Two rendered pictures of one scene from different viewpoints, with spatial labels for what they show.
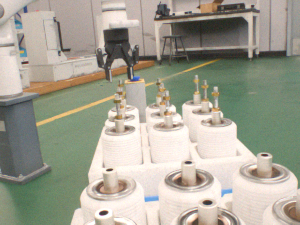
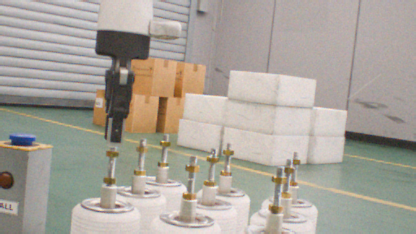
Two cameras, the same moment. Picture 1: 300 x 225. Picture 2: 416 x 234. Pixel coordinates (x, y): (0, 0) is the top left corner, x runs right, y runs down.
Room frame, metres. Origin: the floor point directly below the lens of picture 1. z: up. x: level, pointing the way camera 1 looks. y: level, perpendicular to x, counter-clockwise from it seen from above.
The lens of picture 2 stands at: (0.63, 0.80, 0.44)
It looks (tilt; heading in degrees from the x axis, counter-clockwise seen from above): 4 degrees down; 286
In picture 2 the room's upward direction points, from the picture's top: 6 degrees clockwise
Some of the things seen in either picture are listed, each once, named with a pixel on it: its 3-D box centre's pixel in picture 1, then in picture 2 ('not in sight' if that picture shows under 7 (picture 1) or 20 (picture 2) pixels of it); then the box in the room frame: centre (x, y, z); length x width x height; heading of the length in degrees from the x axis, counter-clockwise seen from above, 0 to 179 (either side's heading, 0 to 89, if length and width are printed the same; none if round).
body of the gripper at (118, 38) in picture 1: (116, 43); (121, 62); (0.96, 0.08, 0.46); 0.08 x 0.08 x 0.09
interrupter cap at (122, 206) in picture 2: (123, 108); (107, 205); (0.96, 0.08, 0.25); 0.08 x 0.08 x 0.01
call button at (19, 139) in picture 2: (134, 79); (22, 140); (1.14, 0.05, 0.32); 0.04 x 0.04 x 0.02
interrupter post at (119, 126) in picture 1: (119, 125); (273, 224); (0.73, 0.07, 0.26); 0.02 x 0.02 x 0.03
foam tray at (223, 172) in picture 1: (167, 168); not in sight; (0.85, -0.04, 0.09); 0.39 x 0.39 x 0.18; 2
